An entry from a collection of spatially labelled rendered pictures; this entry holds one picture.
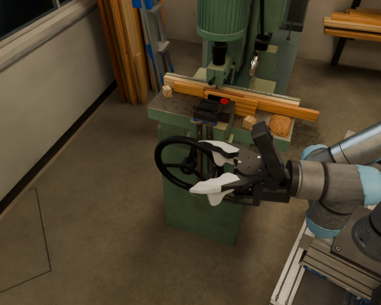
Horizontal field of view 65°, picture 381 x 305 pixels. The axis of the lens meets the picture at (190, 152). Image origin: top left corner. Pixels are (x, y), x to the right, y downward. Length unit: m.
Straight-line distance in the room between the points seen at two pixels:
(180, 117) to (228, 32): 0.38
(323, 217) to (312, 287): 1.00
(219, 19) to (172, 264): 1.32
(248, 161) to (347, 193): 0.18
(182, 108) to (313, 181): 0.81
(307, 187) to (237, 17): 0.69
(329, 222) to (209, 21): 0.75
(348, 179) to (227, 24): 0.69
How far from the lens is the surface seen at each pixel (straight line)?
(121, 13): 2.55
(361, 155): 0.74
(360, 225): 1.07
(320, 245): 1.12
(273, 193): 0.62
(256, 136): 0.53
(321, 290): 1.67
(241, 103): 1.23
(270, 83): 1.69
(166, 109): 1.28
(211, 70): 1.22
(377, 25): 3.25
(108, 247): 1.94
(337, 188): 0.61
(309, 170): 0.59
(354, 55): 3.84
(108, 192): 2.18
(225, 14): 1.09
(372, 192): 0.63
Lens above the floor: 1.66
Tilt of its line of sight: 45 degrees down
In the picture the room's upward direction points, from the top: straight up
